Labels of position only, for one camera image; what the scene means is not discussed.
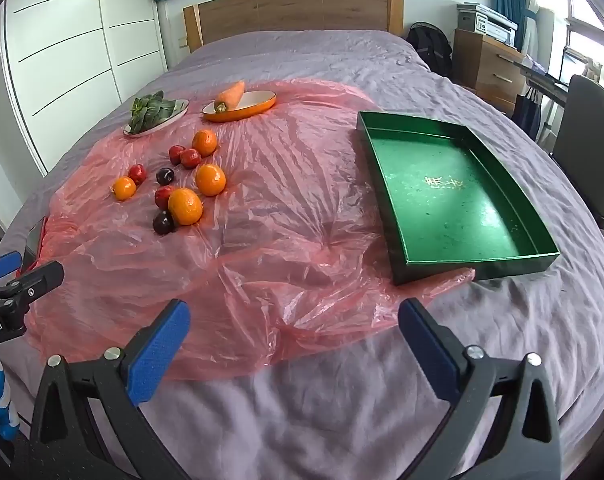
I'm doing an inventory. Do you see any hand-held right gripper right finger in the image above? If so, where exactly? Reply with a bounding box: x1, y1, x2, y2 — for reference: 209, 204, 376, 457
398, 297, 565, 480

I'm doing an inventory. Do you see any bed with purple cover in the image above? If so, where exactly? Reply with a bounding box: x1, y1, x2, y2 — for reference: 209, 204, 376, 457
0, 30, 604, 480

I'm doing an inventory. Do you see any green rectangular tray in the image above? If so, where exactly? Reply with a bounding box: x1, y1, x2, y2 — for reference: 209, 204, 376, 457
357, 111, 561, 287

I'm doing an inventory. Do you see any grey office chair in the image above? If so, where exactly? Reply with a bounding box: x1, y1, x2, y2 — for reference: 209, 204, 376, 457
549, 75, 604, 233

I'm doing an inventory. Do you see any wooden dresser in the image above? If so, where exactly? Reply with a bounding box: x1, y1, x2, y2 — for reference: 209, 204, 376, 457
453, 28, 525, 113

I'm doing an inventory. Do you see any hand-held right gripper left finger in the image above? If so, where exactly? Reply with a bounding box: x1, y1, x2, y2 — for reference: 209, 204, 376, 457
29, 299, 193, 480

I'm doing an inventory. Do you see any pink plastic sheet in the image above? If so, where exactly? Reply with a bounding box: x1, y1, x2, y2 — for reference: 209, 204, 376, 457
24, 79, 475, 381

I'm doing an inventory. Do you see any green bok choy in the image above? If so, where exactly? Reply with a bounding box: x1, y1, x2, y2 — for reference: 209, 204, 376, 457
128, 91, 178, 133

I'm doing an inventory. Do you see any grey desk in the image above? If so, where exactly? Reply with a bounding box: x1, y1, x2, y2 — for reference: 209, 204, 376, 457
514, 57, 578, 108

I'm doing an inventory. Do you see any orange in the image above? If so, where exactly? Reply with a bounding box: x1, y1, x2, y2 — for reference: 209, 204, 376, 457
112, 176, 137, 202
168, 187, 204, 226
191, 129, 218, 157
195, 164, 227, 197

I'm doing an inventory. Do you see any dark blue bag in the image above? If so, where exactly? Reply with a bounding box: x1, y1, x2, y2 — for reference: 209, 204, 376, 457
512, 87, 543, 141

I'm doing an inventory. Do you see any grey printer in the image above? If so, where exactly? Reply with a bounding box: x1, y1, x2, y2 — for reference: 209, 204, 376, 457
456, 3, 518, 46

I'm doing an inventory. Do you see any wooden headboard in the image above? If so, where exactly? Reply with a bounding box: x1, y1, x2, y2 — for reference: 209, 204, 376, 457
183, 0, 405, 53

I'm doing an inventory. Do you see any orange oval dish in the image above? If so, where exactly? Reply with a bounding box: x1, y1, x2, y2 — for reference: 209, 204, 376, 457
202, 90, 278, 123

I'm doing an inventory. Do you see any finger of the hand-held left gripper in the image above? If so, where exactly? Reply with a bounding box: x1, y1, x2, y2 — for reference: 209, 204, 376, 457
0, 251, 23, 283
0, 260, 65, 311

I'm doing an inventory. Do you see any white round plate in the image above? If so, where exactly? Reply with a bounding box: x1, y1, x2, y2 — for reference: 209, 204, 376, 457
123, 99, 190, 138

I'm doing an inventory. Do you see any carrot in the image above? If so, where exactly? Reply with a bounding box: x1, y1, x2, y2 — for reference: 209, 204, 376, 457
213, 81, 246, 112

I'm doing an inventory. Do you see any white wardrobe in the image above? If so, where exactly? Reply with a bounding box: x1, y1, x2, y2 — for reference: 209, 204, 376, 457
0, 0, 168, 176

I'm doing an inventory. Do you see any phone with red case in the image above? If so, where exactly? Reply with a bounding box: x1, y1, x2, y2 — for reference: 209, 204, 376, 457
24, 216, 49, 267

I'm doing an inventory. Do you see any black backpack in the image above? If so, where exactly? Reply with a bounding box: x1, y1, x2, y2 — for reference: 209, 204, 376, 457
407, 21, 453, 81

